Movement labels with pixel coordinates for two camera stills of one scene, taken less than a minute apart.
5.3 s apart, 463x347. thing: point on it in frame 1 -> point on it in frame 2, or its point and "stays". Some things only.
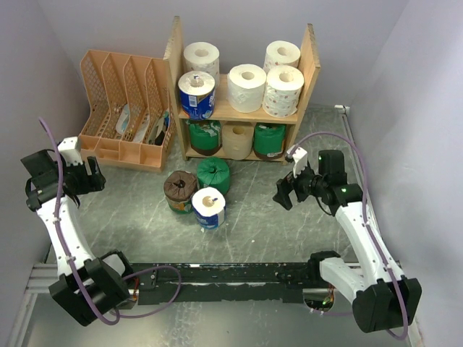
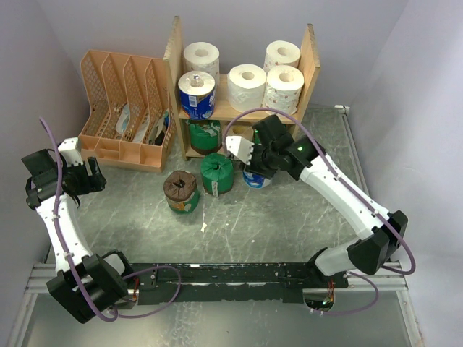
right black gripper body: [307, 183] -> [262, 163]
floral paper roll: [202, 56] stays
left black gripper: [91, 183] stays
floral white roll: [282, 92] stays
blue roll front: [197, 95] stays
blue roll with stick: [208, 206] -> [255, 181]
